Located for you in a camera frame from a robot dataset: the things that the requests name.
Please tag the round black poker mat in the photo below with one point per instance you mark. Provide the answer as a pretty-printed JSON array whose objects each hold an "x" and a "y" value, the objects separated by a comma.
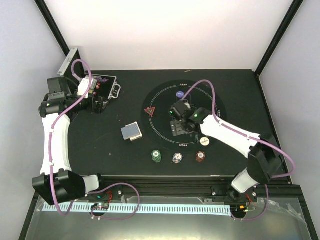
[{"x": 158, "y": 130}]

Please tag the black aluminium mounting rail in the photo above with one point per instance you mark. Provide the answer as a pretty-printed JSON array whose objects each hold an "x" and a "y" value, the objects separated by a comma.
[{"x": 216, "y": 188}]

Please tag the aluminium poker chip case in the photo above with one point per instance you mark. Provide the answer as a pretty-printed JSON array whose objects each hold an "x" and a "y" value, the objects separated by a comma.
[{"x": 105, "y": 87}]

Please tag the green poker chip stack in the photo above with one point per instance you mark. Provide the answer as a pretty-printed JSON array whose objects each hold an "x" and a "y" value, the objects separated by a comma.
[{"x": 156, "y": 156}]

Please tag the white dealer button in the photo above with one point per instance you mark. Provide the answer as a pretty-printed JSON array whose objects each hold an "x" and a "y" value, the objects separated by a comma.
[{"x": 204, "y": 141}]

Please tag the purple chips in case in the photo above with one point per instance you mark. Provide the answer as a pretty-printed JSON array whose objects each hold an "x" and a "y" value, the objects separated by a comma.
[{"x": 101, "y": 79}]

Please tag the white perforated cable strip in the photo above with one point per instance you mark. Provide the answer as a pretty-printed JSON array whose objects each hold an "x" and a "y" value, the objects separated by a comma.
[{"x": 143, "y": 208}]

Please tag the red triangular all-in button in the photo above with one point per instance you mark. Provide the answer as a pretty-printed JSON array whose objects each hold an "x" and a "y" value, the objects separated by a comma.
[{"x": 150, "y": 111}]

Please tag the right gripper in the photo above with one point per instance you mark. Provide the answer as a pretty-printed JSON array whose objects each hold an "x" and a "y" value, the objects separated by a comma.
[{"x": 177, "y": 129}]

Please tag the purple small blind button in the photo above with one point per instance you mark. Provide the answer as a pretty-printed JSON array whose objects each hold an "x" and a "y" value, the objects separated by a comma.
[{"x": 180, "y": 94}]

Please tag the brown poker chip stack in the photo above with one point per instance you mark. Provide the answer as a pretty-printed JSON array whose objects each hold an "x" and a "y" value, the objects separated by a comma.
[{"x": 200, "y": 156}]

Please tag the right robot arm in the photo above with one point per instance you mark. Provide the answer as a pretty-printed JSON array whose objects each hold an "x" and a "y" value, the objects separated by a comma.
[{"x": 263, "y": 158}]

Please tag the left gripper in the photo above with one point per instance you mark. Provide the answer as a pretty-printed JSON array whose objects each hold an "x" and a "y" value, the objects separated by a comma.
[{"x": 99, "y": 109}]

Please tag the red dice in case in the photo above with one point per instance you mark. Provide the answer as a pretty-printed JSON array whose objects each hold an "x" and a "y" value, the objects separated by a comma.
[{"x": 97, "y": 87}]

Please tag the blue white poker chip stack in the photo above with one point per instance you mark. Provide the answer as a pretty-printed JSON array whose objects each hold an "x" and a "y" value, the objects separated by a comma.
[{"x": 177, "y": 158}]

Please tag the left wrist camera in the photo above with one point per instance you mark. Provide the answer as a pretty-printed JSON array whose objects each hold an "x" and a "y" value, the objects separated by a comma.
[{"x": 82, "y": 88}]

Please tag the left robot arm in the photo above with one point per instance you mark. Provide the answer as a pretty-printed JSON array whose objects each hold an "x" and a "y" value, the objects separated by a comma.
[{"x": 57, "y": 183}]

